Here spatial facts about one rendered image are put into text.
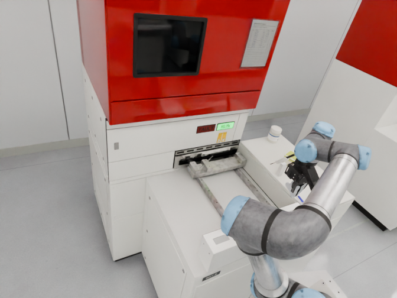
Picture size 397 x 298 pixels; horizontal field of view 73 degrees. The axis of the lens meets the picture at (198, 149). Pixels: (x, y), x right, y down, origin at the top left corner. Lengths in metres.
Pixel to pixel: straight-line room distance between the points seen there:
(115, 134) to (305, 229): 0.94
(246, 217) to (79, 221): 1.90
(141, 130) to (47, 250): 1.31
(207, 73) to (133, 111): 0.37
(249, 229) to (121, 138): 0.84
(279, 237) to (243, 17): 0.93
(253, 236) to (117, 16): 0.83
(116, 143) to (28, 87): 1.59
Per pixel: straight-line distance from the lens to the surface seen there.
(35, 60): 2.72
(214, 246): 1.15
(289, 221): 0.68
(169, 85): 1.22
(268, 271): 0.91
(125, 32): 1.09
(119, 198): 1.62
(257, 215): 0.69
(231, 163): 1.67
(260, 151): 1.70
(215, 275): 1.33
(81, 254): 2.27
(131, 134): 1.35
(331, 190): 0.80
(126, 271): 2.16
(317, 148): 0.98
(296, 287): 1.07
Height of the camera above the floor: 1.90
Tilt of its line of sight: 36 degrees down
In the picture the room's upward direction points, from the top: 11 degrees clockwise
